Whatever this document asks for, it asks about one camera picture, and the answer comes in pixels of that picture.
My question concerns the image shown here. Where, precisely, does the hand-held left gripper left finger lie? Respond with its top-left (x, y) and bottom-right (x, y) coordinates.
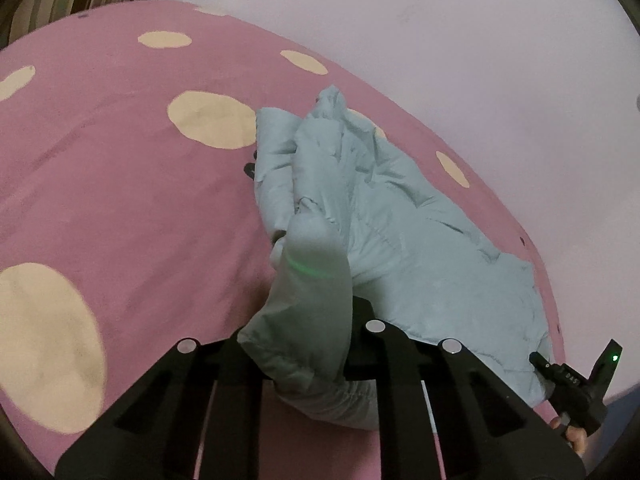
top-left (54, 335), bottom-right (273, 480)

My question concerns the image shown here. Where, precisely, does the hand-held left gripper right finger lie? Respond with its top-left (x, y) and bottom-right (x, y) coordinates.
top-left (345, 297), bottom-right (587, 480)

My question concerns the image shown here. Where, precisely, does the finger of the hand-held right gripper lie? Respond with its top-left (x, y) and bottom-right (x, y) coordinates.
top-left (529, 352), bottom-right (556, 378)

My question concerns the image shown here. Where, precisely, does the light blue puffer jacket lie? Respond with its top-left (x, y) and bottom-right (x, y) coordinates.
top-left (236, 85), bottom-right (555, 431)

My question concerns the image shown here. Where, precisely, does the person's right hand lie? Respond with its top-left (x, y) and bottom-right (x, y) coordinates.
top-left (550, 412), bottom-right (588, 458)

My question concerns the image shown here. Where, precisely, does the pink spotted bed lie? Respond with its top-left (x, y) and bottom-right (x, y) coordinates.
top-left (0, 0), bottom-right (566, 480)

